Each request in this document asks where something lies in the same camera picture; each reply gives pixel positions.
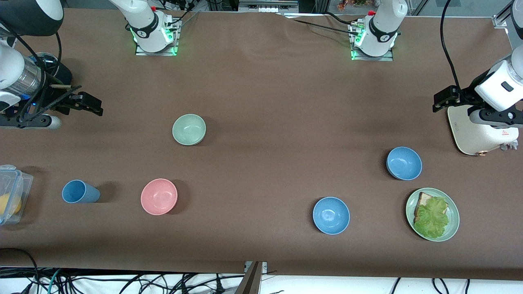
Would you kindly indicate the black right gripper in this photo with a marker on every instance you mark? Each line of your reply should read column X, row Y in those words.
column 59, row 101

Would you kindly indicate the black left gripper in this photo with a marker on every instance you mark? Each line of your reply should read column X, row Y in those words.
column 464, row 97

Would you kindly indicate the blue bowl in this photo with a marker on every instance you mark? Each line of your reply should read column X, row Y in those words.
column 404, row 163
column 331, row 215

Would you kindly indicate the pale green bowl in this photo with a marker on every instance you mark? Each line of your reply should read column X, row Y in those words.
column 188, row 130

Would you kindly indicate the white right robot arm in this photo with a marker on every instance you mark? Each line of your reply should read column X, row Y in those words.
column 147, row 24

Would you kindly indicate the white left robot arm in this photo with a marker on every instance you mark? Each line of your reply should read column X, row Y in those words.
column 384, row 24

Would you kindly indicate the pink bowl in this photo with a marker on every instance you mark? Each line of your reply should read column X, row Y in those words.
column 159, row 197

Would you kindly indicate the cream white appliance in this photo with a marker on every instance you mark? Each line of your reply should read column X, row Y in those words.
column 476, row 136

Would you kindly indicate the glass pot lid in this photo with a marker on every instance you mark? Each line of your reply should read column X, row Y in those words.
column 47, row 57

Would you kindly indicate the blue cup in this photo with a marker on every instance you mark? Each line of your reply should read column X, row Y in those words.
column 79, row 192

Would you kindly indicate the bread slice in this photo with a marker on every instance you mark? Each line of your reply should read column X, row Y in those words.
column 424, row 200

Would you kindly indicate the clear plastic container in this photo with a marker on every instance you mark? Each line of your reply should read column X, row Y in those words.
column 14, row 183

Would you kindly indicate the green lettuce leaf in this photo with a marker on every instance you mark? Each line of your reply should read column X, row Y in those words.
column 432, row 218

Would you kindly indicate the pale green plate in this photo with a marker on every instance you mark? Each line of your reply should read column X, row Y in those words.
column 453, row 220

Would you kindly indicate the yellow fruit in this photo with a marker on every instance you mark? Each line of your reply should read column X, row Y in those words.
column 8, row 205

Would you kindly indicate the brown table cloth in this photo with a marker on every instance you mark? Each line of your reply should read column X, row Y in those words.
column 265, row 102

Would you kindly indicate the aluminium corner bracket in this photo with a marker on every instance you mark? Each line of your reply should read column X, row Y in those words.
column 501, row 21

